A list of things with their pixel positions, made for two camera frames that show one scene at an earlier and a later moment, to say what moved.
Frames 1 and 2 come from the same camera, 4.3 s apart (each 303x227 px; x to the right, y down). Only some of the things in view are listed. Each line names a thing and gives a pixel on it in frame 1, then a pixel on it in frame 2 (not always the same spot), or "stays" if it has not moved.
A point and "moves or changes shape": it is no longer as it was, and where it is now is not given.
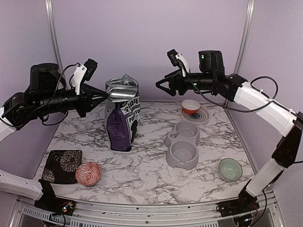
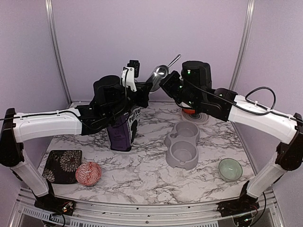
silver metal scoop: x=119 y=92 moves or changes shape
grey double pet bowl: x=181 y=145 stays
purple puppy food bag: x=122 y=118 stays
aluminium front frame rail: x=93 y=213 stays
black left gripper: x=86 y=98 → x=144 y=90
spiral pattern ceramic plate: x=201 y=117 stays
